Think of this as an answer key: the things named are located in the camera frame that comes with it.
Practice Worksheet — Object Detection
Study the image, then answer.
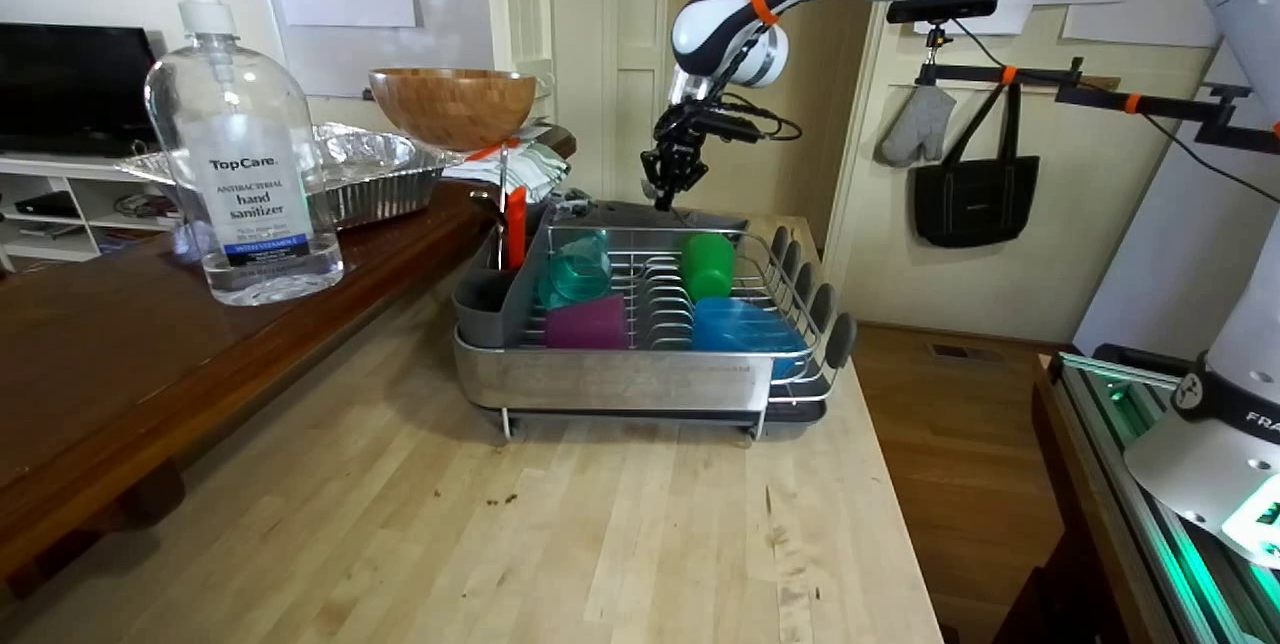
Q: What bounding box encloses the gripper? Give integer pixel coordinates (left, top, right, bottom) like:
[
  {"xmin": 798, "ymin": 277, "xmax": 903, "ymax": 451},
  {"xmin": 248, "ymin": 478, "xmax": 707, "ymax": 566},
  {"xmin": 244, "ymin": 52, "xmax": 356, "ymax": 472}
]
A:
[{"xmin": 640, "ymin": 101, "xmax": 719, "ymax": 216}]

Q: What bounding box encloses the white dish towel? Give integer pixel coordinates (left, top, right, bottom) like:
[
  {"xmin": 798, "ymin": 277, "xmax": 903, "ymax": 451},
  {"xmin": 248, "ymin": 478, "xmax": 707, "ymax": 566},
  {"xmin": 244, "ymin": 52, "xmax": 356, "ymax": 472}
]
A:
[{"xmin": 440, "ymin": 129, "xmax": 573, "ymax": 205}]

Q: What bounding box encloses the steel dish rack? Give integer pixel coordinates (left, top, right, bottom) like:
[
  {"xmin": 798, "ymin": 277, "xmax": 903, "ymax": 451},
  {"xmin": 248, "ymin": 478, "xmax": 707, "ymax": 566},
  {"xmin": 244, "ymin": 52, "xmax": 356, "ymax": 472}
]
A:
[{"xmin": 451, "ymin": 199, "xmax": 859, "ymax": 445}]

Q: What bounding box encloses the green plastic cup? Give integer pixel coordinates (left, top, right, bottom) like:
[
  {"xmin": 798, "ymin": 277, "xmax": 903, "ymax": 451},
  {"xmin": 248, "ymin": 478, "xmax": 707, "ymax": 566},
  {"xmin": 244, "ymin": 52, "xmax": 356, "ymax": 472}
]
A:
[{"xmin": 679, "ymin": 232, "xmax": 737, "ymax": 304}]

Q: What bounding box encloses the white door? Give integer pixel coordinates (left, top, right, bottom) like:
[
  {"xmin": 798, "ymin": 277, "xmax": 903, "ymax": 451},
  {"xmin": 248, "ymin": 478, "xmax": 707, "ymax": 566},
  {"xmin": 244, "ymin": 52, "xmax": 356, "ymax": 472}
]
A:
[{"xmin": 600, "ymin": 0, "xmax": 673, "ymax": 207}]

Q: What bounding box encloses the teal plastic cup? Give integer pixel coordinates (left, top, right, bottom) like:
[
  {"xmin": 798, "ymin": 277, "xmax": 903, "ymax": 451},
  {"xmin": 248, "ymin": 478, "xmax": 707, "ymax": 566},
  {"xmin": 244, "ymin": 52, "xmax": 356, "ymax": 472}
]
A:
[{"xmin": 539, "ymin": 229, "xmax": 614, "ymax": 311}]

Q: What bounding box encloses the purple plastic cup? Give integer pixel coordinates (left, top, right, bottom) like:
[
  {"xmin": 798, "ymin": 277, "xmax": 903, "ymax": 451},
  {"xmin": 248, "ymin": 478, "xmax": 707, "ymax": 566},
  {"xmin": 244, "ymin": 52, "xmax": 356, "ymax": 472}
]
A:
[{"xmin": 543, "ymin": 291, "xmax": 632, "ymax": 351}]

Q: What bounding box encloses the blue plastic cup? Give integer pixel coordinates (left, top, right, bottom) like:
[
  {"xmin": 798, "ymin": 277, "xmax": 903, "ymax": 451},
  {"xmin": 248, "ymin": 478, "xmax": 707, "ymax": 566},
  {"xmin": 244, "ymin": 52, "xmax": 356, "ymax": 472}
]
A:
[{"xmin": 691, "ymin": 296, "xmax": 810, "ymax": 381}]

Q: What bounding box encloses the thin metal utensil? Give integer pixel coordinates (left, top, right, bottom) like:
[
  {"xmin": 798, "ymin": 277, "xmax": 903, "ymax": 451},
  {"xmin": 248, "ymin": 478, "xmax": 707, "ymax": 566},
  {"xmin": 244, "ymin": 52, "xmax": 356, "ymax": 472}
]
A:
[{"xmin": 495, "ymin": 146, "xmax": 511, "ymax": 271}]

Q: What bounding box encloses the wooden bowl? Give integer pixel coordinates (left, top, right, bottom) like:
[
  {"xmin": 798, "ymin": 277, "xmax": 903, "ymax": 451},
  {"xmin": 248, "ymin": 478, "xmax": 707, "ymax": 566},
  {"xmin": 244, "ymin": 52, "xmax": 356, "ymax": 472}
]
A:
[{"xmin": 367, "ymin": 67, "xmax": 539, "ymax": 154}]

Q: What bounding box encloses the grey oven mitt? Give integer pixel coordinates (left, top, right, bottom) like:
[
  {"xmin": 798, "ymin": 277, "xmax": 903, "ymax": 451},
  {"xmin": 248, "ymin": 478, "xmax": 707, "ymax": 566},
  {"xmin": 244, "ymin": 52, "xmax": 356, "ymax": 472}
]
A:
[{"xmin": 877, "ymin": 84, "xmax": 958, "ymax": 169}]

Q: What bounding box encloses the whiteboard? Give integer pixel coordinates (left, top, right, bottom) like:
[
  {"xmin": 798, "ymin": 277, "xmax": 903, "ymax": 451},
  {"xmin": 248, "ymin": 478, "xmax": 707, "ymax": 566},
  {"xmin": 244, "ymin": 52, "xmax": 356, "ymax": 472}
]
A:
[{"xmin": 249, "ymin": 0, "xmax": 498, "ymax": 102}]

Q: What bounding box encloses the aluminium foil tray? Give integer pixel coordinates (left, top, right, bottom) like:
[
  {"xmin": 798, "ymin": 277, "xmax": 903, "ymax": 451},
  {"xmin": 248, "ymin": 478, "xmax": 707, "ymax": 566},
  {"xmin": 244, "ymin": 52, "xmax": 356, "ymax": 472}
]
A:
[{"xmin": 114, "ymin": 121, "xmax": 453, "ymax": 231}]

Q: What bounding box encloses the black tote bag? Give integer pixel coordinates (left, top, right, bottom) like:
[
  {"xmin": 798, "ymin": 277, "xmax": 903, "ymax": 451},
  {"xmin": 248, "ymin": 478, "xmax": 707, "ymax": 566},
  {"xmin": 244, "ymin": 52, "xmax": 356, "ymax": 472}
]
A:
[{"xmin": 912, "ymin": 82, "xmax": 1042, "ymax": 249}]

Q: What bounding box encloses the floor vent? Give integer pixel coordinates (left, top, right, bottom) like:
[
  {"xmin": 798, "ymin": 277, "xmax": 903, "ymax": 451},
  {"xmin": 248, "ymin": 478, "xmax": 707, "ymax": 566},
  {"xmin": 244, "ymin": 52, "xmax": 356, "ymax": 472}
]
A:
[{"xmin": 927, "ymin": 341, "xmax": 1005, "ymax": 364}]

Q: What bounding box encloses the clear hand sanitizer pump bottle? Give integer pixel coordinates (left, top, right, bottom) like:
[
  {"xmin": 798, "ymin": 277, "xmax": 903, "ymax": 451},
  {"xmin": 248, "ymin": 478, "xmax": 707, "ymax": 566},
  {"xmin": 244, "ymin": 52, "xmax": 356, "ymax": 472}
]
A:
[{"xmin": 144, "ymin": 0, "xmax": 347, "ymax": 308}]

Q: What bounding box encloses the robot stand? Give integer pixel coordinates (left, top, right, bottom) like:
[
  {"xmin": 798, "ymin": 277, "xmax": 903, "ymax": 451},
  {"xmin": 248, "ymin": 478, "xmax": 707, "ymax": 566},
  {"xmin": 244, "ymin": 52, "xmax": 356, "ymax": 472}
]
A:
[{"xmin": 1034, "ymin": 346, "xmax": 1280, "ymax": 644}]

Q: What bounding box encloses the dark wooden counter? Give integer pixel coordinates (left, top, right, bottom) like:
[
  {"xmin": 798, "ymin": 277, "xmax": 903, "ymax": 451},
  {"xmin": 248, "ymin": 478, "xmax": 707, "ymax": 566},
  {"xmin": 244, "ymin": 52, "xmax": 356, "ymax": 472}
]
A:
[{"xmin": 0, "ymin": 124, "xmax": 579, "ymax": 597}]

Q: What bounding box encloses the black television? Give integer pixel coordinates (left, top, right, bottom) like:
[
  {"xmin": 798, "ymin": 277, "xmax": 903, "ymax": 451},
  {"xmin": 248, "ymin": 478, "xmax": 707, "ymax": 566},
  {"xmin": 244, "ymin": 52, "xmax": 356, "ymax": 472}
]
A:
[{"xmin": 0, "ymin": 21, "xmax": 163, "ymax": 159}]

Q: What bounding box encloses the white shelf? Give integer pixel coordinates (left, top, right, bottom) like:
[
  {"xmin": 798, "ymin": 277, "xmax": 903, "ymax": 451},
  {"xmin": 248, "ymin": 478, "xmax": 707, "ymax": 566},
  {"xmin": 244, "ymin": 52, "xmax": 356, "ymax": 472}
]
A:
[{"xmin": 0, "ymin": 154, "xmax": 189, "ymax": 273}]

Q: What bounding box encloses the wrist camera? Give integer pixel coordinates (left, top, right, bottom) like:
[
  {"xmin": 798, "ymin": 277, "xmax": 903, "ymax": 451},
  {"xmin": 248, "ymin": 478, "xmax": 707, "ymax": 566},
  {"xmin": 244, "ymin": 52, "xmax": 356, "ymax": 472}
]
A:
[{"xmin": 694, "ymin": 108, "xmax": 769, "ymax": 145}]

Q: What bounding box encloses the orange handled utensil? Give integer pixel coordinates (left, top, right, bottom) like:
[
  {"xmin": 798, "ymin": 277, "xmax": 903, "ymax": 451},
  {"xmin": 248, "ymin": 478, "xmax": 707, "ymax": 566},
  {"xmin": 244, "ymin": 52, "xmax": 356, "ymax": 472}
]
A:
[{"xmin": 504, "ymin": 185, "xmax": 529, "ymax": 271}]

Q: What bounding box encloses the camera on mount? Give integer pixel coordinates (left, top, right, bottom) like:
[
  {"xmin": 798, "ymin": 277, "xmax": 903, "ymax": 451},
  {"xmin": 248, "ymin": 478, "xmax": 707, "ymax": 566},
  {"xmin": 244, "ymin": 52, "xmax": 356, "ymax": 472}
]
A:
[{"xmin": 886, "ymin": 0, "xmax": 1280, "ymax": 157}]

